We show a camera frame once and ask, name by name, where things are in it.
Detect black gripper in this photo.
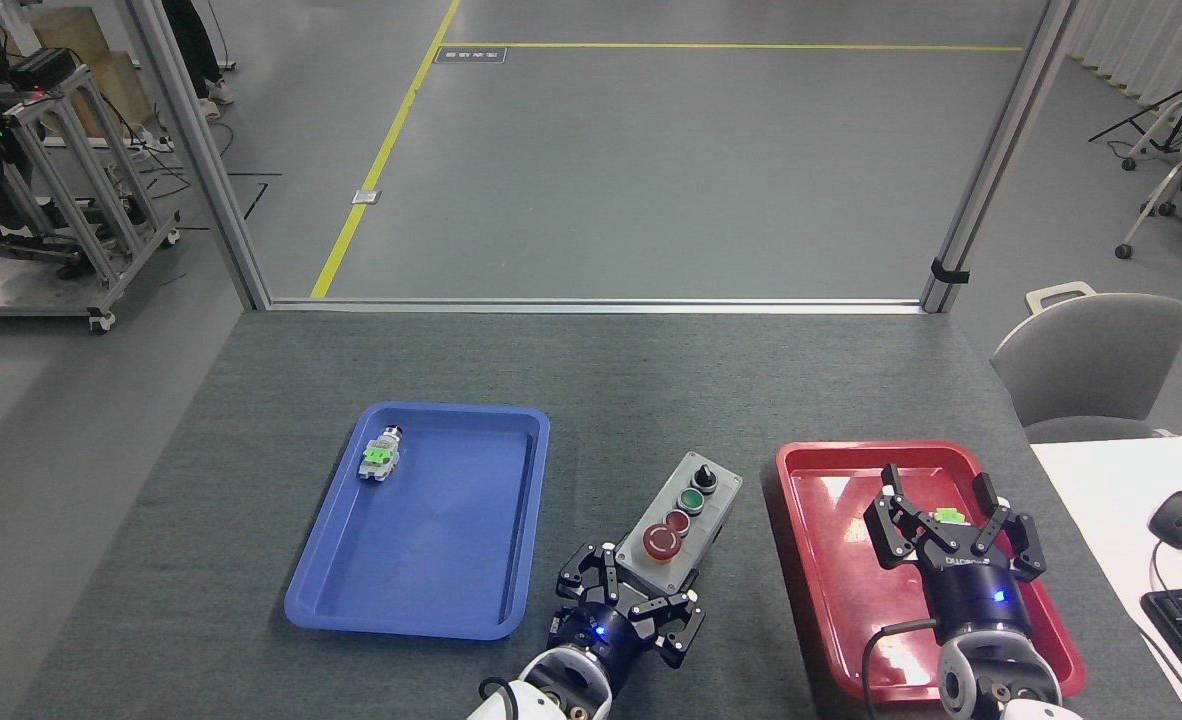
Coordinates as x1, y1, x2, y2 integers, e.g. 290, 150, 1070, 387
862, 463, 1048, 646
547, 541, 706, 693

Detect grey control box with buttons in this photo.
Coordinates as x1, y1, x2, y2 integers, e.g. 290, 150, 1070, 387
614, 451, 744, 594

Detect small push button green block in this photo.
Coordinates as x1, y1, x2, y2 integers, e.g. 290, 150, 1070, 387
357, 425, 405, 484

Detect red plastic tray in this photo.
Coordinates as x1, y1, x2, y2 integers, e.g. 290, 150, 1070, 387
775, 441, 1087, 703

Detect white desk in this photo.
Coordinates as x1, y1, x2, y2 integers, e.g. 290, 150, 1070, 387
1029, 434, 1182, 720

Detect blue plastic tray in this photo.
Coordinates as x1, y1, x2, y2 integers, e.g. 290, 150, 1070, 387
284, 402, 552, 642

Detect grey office chair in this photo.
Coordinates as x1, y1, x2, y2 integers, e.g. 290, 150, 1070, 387
990, 292, 1182, 444

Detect black stand legs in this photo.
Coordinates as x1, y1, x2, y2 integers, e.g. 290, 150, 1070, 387
1088, 88, 1182, 153

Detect white curtain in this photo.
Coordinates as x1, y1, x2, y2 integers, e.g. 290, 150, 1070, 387
1065, 0, 1182, 113

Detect person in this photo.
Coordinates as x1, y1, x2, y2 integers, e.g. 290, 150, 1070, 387
161, 0, 237, 124

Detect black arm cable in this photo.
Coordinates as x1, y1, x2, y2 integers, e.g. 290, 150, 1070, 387
860, 620, 942, 720

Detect black mouse cable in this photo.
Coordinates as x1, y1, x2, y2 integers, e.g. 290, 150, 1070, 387
1136, 540, 1182, 720

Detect silver aluminium rail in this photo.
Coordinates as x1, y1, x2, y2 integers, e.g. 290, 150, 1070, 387
267, 296, 928, 317

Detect silver aluminium post black clip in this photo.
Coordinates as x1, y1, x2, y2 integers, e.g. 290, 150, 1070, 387
920, 0, 1082, 315

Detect aluminium frame cart on wheels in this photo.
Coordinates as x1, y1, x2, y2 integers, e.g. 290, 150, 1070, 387
0, 62, 183, 336

